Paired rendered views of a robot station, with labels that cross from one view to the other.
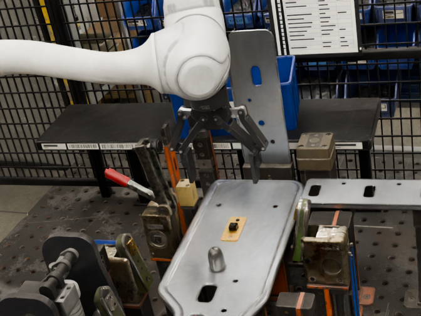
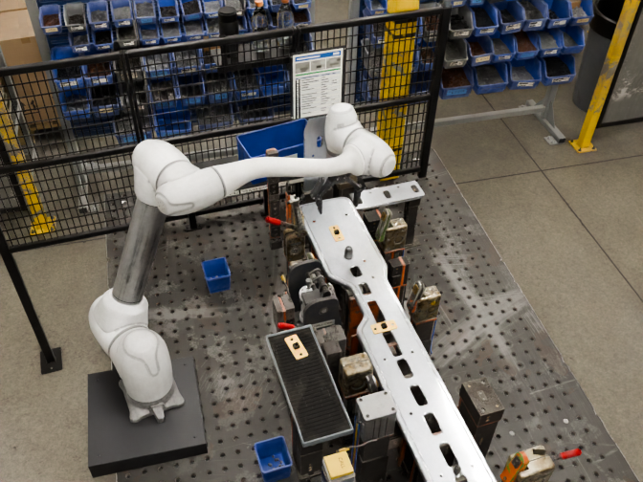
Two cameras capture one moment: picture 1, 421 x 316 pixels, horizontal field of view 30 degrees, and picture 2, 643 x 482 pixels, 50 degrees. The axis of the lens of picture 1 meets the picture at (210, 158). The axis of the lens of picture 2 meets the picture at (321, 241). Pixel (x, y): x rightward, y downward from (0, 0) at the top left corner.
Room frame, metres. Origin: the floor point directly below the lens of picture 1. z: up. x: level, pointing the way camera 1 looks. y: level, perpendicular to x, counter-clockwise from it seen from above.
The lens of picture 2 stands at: (0.00, 1.26, 2.76)
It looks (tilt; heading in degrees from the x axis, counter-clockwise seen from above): 44 degrees down; 319
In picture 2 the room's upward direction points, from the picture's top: 1 degrees clockwise
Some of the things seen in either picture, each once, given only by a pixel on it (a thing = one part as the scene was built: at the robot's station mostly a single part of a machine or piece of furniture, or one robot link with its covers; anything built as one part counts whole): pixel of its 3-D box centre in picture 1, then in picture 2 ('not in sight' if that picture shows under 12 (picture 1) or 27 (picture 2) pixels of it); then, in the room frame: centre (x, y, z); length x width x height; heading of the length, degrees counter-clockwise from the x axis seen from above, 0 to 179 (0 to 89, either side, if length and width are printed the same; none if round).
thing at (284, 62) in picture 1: (236, 96); (278, 150); (1.81, -0.09, 1.10); 0.30 x 0.17 x 0.13; 75
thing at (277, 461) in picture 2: not in sight; (273, 461); (0.91, 0.64, 0.74); 0.11 x 0.10 x 0.09; 158
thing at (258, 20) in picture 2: not in sight; (259, 26); (2.00, -0.17, 1.53); 0.06 x 0.06 x 0.20
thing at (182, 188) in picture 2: not in sight; (186, 192); (1.41, 0.54, 1.47); 0.18 x 0.14 x 0.13; 87
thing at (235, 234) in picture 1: (233, 227); (336, 231); (1.37, -0.02, 1.01); 0.08 x 0.04 x 0.01; 157
